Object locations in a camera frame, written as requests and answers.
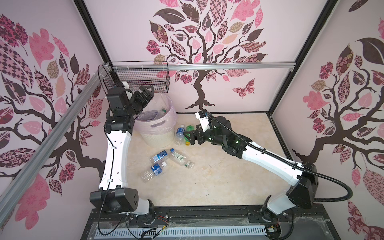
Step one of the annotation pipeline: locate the blue label bottle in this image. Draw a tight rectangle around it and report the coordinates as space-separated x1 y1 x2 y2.
141 162 168 183
150 150 169 165
175 125 186 146

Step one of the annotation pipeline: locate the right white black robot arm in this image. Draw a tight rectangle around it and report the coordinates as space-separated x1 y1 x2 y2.
184 111 318 221

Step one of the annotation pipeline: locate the pink plastic bin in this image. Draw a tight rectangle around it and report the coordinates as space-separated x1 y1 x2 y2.
134 94 177 148

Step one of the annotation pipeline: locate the black wire basket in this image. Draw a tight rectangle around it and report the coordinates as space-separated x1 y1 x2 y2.
103 60 171 94

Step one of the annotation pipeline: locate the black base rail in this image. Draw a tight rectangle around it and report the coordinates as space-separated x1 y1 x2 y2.
81 204 340 240

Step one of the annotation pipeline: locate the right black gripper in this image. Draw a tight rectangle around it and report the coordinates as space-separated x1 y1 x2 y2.
183 123 226 148

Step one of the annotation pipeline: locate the aluminium rail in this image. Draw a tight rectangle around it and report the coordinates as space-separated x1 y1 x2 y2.
113 62 296 71
1 63 112 226

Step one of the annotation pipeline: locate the light green bottle yellow cap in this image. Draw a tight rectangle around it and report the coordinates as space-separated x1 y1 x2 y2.
185 125 195 146

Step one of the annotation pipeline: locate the white slotted cable duct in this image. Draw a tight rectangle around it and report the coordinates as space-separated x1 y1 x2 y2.
93 226 267 240

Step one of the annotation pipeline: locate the clear square bottle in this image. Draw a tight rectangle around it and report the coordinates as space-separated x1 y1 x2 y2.
170 148 195 169

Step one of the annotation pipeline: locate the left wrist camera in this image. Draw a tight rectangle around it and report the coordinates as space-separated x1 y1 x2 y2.
116 81 130 89

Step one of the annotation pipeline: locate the black corrugated cable conduit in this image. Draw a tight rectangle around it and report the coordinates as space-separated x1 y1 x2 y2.
203 110 354 202

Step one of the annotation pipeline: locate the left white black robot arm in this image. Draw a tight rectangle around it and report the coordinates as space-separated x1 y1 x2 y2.
90 86 154 216

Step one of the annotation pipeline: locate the long clear crushed bottle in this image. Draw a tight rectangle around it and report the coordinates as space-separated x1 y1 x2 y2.
144 109 167 122

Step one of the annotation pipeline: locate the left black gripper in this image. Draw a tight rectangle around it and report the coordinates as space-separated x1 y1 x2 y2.
125 84 154 116

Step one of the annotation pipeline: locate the aluminium rail left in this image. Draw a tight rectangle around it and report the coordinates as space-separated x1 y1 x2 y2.
1 63 112 226

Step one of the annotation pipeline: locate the aluminium rail back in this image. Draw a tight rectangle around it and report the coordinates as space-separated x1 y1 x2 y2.
113 62 296 71

